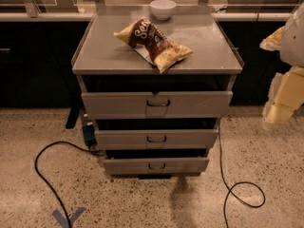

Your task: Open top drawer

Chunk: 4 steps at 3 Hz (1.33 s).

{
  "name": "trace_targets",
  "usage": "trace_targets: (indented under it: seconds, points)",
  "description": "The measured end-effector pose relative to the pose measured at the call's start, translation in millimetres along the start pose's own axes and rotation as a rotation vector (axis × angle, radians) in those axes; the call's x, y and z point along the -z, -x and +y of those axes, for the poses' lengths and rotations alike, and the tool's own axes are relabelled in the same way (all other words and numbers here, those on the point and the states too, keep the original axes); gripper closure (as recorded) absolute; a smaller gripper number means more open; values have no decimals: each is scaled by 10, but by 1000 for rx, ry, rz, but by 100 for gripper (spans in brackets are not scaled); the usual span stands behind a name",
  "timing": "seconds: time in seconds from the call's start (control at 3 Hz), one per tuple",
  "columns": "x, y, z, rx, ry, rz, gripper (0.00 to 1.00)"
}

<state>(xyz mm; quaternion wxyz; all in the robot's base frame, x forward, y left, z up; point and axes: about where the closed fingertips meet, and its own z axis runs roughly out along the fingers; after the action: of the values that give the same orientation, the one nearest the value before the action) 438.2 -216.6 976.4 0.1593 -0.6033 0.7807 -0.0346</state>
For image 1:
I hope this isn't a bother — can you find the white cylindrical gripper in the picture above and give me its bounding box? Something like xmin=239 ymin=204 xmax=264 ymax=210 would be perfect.
xmin=259 ymin=3 xmax=304 ymax=131

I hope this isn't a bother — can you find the grey top drawer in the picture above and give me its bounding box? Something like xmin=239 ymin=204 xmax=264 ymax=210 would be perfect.
xmin=82 ymin=91 xmax=233 ymax=120

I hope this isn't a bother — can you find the grey middle drawer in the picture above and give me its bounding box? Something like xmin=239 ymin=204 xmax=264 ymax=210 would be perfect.
xmin=95 ymin=129 xmax=218 ymax=150

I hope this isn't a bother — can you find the grey metal drawer cabinet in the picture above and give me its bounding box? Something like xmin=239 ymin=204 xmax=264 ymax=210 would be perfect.
xmin=71 ymin=4 xmax=245 ymax=180

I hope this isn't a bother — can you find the white ceramic bowl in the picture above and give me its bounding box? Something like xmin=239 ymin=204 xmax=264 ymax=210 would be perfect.
xmin=150 ymin=0 xmax=177 ymax=20

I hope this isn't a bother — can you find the brown yellow chip bag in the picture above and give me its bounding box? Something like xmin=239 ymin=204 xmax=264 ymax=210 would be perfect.
xmin=114 ymin=17 xmax=193 ymax=73

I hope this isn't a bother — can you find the blue power adapter box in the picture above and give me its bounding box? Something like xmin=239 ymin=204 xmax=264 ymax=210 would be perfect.
xmin=82 ymin=124 xmax=97 ymax=146

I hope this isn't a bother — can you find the blue tape floor marker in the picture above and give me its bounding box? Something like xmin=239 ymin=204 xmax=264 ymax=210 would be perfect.
xmin=52 ymin=207 xmax=86 ymax=228

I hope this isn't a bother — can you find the black cable right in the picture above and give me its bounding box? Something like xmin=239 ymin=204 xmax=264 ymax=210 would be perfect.
xmin=218 ymin=123 xmax=266 ymax=228

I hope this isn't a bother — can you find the black cable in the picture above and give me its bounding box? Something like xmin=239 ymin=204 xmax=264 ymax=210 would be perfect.
xmin=33 ymin=140 xmax=105 ymax=228
xmin=218 ymin=123 xmax=266 ymax=228

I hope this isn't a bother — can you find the black cable left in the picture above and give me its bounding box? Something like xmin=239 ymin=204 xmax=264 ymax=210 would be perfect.
xmin=33 ymin=140 xmax=105 ymax=228

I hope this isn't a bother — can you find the dark counter with rail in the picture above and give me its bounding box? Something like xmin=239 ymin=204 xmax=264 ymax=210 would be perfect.
xmin=0 ymin=21 xmax=290 ymax=107

